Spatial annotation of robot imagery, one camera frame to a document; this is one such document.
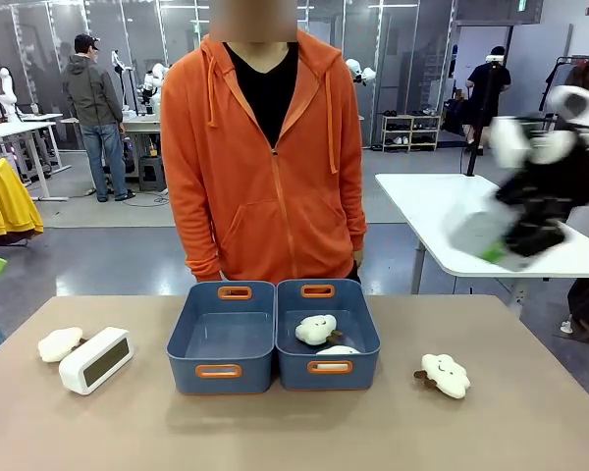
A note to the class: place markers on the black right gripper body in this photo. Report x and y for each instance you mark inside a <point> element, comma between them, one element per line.
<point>545,196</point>

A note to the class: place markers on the white digital clock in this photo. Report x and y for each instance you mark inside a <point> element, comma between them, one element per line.
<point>473,228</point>
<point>95,362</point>

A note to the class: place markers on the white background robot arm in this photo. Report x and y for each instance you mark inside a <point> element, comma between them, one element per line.
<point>2,93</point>
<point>360,71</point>
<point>154,83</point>

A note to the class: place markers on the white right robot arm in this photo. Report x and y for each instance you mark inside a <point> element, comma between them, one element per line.
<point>515,140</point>

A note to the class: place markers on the person's left hand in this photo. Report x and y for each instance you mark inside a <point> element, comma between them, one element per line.
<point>358,255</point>

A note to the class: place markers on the yellow garment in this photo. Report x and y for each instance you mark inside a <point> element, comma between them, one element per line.
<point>10,201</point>

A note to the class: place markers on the white side table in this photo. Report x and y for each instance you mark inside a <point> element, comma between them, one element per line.
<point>422,206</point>

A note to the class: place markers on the white cloud plush toy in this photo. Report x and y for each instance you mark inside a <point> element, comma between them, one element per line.
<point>337,350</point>
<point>315,329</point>
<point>58,343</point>
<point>445,374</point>

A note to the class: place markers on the person in black shirt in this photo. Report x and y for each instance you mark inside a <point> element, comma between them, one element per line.
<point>486,86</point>

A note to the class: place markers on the black clothes rack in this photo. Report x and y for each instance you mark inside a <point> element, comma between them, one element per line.
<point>564,68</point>

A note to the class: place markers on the white desk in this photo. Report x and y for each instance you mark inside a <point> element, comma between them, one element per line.
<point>10,130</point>

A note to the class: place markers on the wooden shoe rack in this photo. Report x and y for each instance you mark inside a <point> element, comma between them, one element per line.
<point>411,132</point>

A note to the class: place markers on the grey step stool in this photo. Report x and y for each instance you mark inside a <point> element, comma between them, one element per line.
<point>152,174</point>

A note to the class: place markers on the person in grey jacket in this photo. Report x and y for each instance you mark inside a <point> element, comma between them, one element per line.
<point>93,108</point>

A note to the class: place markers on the person in orange hoodie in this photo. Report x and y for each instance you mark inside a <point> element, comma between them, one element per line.
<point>255,196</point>

